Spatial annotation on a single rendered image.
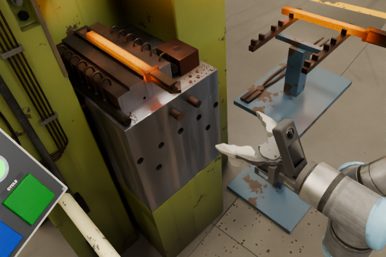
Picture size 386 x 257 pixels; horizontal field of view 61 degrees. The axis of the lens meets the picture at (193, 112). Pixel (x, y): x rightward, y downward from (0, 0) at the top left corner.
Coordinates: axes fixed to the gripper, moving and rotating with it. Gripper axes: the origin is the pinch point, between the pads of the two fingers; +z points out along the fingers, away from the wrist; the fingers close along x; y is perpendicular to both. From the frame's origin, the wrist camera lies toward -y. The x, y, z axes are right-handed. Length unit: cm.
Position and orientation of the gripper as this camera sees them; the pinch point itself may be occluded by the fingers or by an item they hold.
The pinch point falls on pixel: (236, 125)
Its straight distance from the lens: 79.5
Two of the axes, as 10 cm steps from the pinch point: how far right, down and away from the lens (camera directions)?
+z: -6.9, -4.5, 5.7
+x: 7.2, -5.2, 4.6
